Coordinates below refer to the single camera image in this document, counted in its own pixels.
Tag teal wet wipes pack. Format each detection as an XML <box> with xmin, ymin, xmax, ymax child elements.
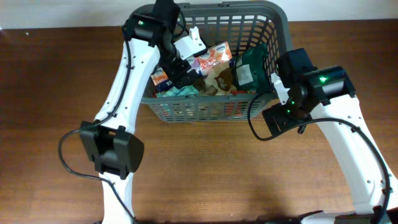
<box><xmin>155</xmin><ymin>85</ymin><xmax>199</xmax><ymax>98</ymax></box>

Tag orange San Remo spaghetti pack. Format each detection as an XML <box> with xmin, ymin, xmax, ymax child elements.
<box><xmin>155</xmin><ymin>88</ymin><xmax>259</xmax><ymax>119</ymax></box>

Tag white Kleenex tissue multipack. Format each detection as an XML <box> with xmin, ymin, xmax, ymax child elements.
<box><xmin>150</xmin><ymin>42</ymin><xmax>232</xmax><ymax>92</ymax></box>

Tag brown Pantree snack pouch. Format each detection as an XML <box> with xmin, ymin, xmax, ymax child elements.
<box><xmin>195</xmin><ymin>60</ymin><xmax>238</xmax><ymax>96</ymax></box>

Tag dark green food bag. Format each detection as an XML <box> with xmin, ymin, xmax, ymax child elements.
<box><xmin>232</xmin><ymin>44</ymin><xmax>270</xmax><ymax>93</ymax></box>

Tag grey plastic shopping basket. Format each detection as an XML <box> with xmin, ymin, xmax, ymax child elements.
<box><xmin>141</xmin><ymin>1</ymin><xmax>293</xmax><ymax>122</ymax></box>

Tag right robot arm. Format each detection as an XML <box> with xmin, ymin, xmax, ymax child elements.
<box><xmin>262</xmin><ymin>49</ymin><xmax>397</xmax><ymax>223</ymax></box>

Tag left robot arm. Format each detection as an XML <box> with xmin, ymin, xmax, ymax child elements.
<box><xmin>79</xmin><ymin>1</ymin><xmax>206</xmax><ymax>223</ymax></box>

